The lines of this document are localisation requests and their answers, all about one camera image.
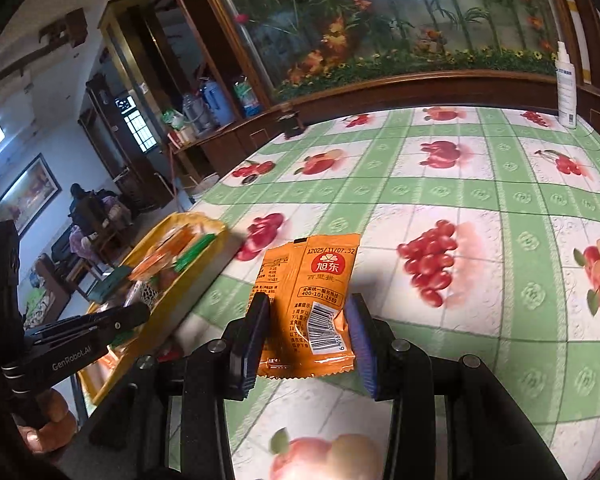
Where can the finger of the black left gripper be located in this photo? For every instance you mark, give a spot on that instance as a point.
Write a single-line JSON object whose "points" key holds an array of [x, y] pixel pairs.
{"points": [[89, 335], [95, 324]]}

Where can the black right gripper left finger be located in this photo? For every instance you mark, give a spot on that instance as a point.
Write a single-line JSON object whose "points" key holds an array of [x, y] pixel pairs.
{"points": [[167, 420]]}

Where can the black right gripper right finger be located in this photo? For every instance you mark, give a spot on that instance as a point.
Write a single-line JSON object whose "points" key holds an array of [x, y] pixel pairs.
{"points": [[488, 436]]}

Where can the small orange snack pouch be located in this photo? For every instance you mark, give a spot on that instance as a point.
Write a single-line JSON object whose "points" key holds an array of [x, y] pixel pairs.
{"points": [[307, 282]]}

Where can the orange cracker packet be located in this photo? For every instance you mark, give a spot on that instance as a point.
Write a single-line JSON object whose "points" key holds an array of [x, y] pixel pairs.
{"points": [[162, 253]]}

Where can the green wafer cracker packet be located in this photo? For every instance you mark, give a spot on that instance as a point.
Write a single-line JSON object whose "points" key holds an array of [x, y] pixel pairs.
{"points": [[191, 252]]}

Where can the person's left hand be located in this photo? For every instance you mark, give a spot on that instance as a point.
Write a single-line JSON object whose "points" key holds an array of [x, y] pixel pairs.
{"points": [[59, 429]]}

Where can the yellow snack tray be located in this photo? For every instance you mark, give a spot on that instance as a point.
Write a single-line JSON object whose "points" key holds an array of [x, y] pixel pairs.
{"points": [[168, 295]]}

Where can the seated person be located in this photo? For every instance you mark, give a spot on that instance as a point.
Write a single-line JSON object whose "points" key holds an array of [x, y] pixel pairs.
{"points": [[116, 210]]}

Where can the green fruit pattern tablecloth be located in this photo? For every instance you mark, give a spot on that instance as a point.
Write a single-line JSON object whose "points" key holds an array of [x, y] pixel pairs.
{"points": [[480, 234]]}

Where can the grey plastic jug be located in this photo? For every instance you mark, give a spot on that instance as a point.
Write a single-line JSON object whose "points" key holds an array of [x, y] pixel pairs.
{"points": [[198, 114]]}

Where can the blue plastic jug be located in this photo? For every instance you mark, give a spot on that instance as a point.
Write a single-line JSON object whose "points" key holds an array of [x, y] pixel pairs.
{"points": [[218, 103]]}

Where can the wooden cabinet counter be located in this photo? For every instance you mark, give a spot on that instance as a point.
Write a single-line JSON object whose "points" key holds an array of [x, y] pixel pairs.
{"points": [[224, 148]]}

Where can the white spray bottle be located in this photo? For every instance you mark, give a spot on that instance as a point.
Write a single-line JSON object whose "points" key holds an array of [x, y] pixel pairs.
{"points": [[566, 88]]}

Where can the floral glass panel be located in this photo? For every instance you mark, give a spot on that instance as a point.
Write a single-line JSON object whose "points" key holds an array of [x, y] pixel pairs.
{"points": [[292, 48]]}

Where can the framed wall painting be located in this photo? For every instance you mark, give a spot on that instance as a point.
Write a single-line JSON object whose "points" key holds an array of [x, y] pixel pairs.
{"points": [[29, 195]]}

